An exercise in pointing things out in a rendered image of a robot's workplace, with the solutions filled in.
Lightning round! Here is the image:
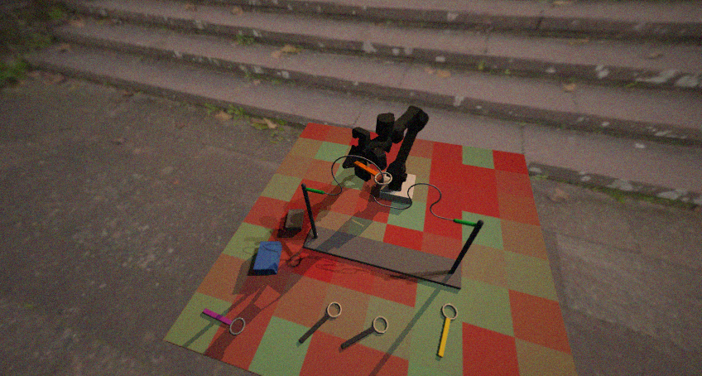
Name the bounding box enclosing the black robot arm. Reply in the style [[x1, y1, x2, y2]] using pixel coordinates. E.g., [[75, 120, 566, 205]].
[[368, 106, 429, 191]]

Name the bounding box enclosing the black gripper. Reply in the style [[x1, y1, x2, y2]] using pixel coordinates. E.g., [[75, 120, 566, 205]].
[[342, 127, 383, 182]]

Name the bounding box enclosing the yellow handle with tan loop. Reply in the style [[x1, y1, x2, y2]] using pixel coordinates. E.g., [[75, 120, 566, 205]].
[[439, 304, 458, 358]]

